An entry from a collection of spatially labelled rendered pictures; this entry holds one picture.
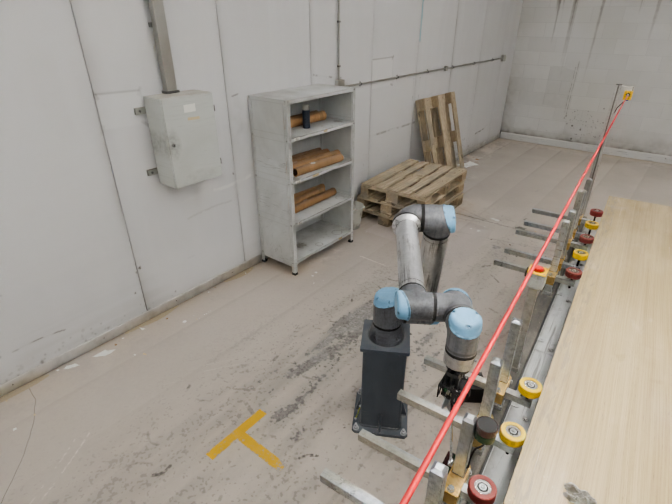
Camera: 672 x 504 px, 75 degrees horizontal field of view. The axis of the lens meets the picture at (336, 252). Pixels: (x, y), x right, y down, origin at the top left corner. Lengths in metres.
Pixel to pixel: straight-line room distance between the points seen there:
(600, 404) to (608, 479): 0.31
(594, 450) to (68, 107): 3.06
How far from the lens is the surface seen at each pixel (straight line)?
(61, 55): 3.13
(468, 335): 1.27
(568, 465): 1.65
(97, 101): 3.21
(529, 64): 9.25
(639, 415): 1.92
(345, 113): 4.31
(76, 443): 3.06
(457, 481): 1.54
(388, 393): 2.54
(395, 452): 1.58
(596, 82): 9.02
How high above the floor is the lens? 2.11
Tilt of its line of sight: 28 degrees down
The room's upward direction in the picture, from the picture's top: straight up
